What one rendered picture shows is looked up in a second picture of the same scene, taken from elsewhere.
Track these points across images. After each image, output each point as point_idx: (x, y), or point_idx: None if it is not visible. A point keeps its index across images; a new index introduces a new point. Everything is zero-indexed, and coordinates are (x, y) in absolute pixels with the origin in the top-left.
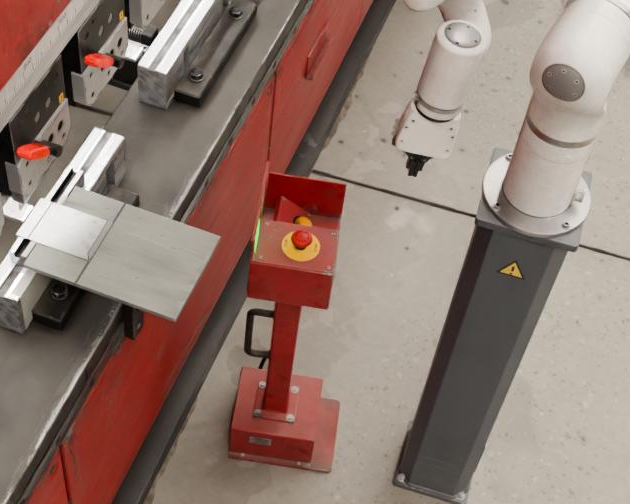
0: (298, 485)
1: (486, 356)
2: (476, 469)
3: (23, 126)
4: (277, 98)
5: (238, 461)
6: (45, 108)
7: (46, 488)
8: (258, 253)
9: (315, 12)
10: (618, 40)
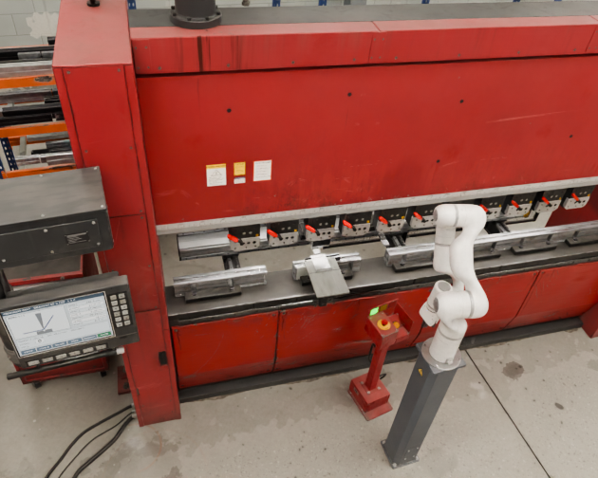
0: (355, 414)
1: (409, 403)
2: (409, 466)
3: (313, 222)
4: None
5: (348, 394)
6: (325, 224)
7: (268, 317)
8: (371, 317)
9: None
10: (458, 304)
